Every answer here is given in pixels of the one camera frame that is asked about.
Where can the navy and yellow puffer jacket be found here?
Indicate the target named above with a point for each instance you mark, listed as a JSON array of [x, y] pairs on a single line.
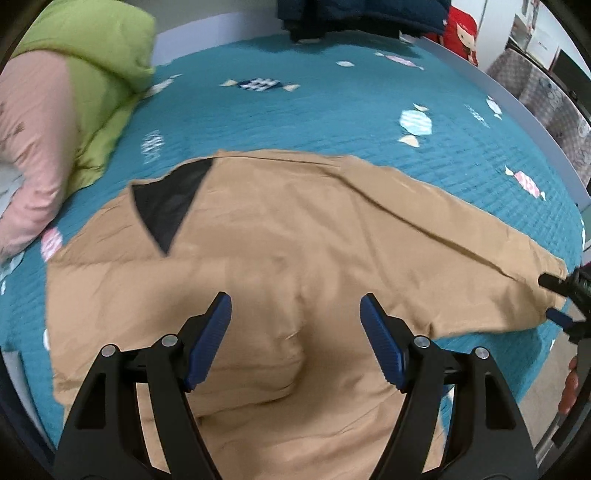
[[360, 14]]

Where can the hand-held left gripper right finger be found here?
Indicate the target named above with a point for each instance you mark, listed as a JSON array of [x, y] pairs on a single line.
[[383, 344]]

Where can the red plush doll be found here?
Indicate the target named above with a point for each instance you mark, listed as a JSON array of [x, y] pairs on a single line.
[[461, 32]]

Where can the person's right hand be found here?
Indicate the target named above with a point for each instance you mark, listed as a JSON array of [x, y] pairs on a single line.
[[570, 390]]

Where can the grey patterned chair cover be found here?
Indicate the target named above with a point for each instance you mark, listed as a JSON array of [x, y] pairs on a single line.
[[535, 83]]

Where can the green quilt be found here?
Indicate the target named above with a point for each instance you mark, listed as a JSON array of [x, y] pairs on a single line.
[[101, 55]]

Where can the tan jacket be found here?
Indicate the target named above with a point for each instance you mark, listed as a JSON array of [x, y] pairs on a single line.
[[286, 240]]

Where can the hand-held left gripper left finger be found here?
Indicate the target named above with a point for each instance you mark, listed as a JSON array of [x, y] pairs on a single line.
[[210, 341]]

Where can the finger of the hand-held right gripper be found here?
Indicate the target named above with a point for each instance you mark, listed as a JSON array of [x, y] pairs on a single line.
[[561, 281], [558, 316]]

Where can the teal candy print bedspread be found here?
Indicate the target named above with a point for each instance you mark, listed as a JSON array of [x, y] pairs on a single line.
[[323, 115]]

